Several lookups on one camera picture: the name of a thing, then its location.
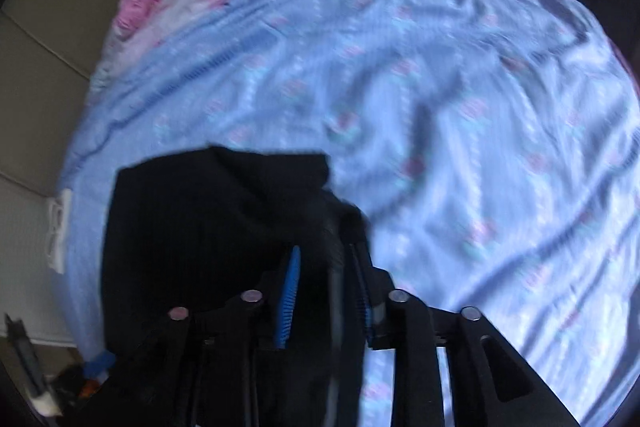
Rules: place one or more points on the blue floral striped bedsheet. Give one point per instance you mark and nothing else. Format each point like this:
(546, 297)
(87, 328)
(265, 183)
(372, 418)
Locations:
(493, 145)

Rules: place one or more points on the black pants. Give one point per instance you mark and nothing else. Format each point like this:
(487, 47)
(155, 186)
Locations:
(191, 257)

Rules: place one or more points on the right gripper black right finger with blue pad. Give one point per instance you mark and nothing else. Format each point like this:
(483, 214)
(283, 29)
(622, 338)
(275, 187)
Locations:
(368, 320)

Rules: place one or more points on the white wall socket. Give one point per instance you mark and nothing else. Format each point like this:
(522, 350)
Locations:
(58, 209)

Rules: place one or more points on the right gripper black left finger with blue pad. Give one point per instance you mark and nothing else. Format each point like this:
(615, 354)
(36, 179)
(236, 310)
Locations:
(288, 281)

